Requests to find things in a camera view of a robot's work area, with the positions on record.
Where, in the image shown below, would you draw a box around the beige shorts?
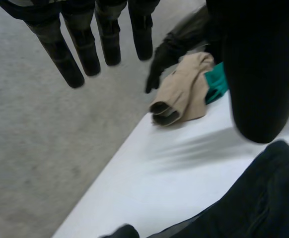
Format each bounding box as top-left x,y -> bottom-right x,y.
149,52 -> 215,127

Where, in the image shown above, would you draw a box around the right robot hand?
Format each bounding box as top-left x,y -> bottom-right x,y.
145,39 -> 185,94

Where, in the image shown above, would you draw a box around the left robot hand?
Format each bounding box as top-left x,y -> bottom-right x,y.
0,0 -> 289,144

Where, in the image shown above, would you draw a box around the dark blue cloth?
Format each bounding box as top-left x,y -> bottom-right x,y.
104,140 -> 289,238

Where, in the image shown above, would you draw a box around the teal towel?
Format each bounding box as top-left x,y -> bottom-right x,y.
203,61 -> 230,105

